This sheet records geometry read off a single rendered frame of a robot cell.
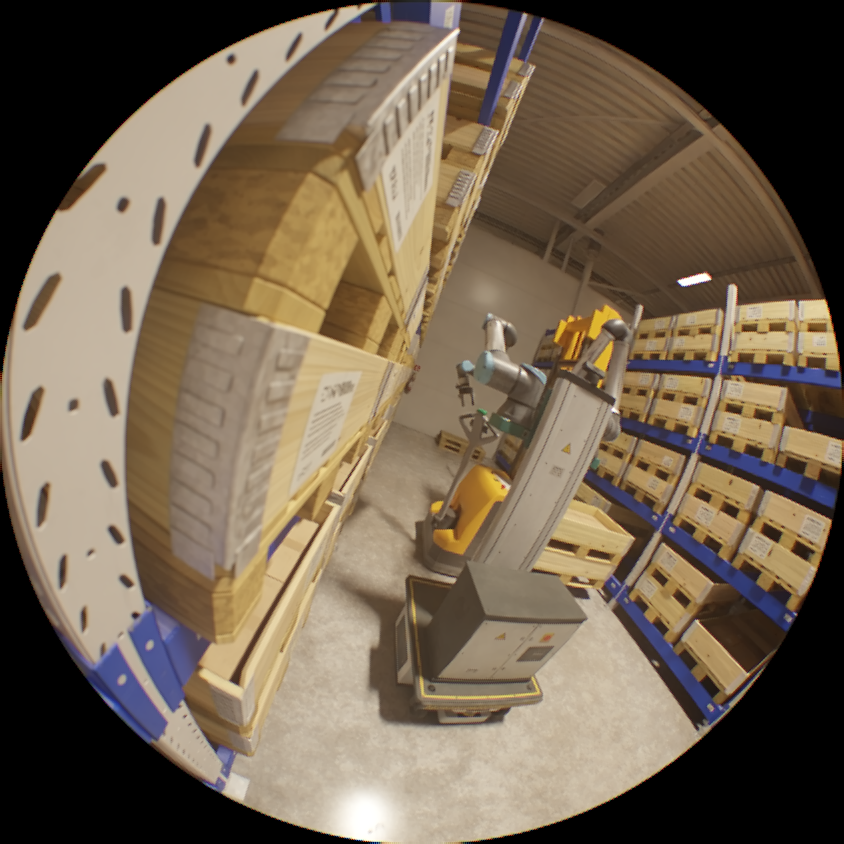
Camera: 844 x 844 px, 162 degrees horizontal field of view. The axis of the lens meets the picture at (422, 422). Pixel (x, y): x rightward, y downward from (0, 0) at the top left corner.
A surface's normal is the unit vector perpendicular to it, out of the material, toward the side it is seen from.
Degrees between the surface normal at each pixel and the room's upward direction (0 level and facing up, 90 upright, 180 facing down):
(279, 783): 0
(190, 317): 90
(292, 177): 90
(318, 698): 0
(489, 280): 90
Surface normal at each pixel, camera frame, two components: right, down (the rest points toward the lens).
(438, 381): 0.02, 0.18
